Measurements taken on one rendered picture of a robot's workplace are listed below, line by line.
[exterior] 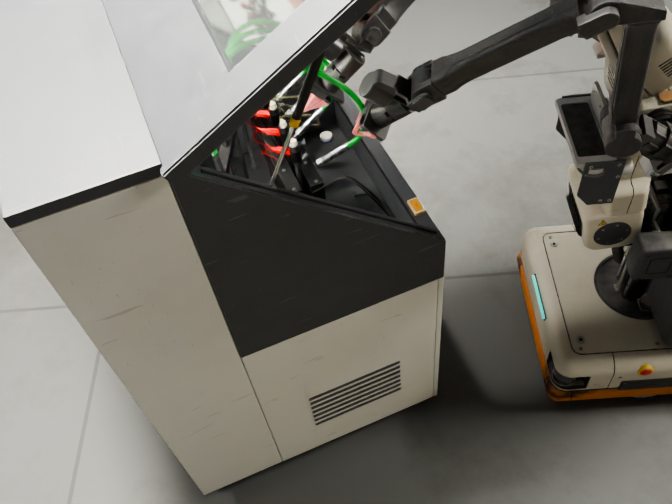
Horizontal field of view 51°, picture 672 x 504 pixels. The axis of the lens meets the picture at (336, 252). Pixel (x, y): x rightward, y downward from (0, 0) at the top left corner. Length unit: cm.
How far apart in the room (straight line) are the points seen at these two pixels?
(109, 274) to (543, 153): 235
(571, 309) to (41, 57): 179
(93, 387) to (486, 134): 205
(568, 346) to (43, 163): 172
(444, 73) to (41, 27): 87
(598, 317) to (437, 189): 102
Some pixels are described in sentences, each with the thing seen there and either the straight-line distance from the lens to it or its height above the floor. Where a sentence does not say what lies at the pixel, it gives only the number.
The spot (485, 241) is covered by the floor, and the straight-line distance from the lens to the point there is 300.
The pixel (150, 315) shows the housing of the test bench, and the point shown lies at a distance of 158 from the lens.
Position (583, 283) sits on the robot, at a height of 28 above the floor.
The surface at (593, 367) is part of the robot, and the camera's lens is 243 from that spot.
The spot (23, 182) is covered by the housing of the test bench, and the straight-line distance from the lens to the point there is 135.
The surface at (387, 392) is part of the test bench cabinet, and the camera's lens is 233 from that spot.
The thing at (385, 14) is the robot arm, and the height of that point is 140.
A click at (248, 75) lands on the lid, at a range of 124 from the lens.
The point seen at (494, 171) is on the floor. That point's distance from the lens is 326.
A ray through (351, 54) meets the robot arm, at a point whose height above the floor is 135.
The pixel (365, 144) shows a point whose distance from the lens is 202.
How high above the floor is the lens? 235
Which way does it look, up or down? 52 degrees down
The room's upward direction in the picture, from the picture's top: 8 degrees counter-clockwise
